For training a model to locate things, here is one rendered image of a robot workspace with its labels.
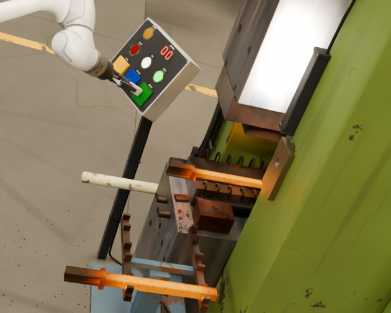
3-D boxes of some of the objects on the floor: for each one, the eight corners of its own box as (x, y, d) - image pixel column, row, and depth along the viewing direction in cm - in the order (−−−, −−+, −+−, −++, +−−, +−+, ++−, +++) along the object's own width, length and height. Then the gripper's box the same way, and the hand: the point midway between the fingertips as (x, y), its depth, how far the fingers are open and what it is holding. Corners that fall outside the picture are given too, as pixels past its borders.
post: (97, 258, 327) (159, 66, 269) (97, 253, 330) (158, 61, 272) (105, 259, 328) (169, 69, 270) (105, 254, 331) (167, 64, 273)
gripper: (85, 64, 246) (125, 90, 265) (100, 84, 238) (141, 109, 257) (98, 49, 245) (138, 76, 264) (113, 68, 237) (154, 94, 256)
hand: (134, 89), depth 258 cm, fingers closed
